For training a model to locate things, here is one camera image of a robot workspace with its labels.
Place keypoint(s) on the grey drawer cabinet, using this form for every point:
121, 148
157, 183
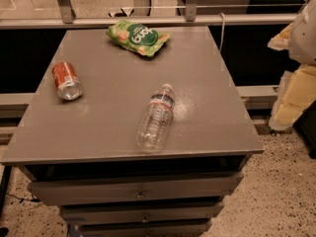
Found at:
82, 156

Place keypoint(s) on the green chip bag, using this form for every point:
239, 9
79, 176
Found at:
137, 37

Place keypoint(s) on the metal railing frame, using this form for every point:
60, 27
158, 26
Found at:
86, 14

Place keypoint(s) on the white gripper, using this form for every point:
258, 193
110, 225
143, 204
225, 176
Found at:
304, 37

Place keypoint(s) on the clear plastic water bottle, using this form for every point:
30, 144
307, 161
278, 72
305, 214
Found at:
157, 119

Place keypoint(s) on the orange soda can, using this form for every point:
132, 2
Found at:
66, 81

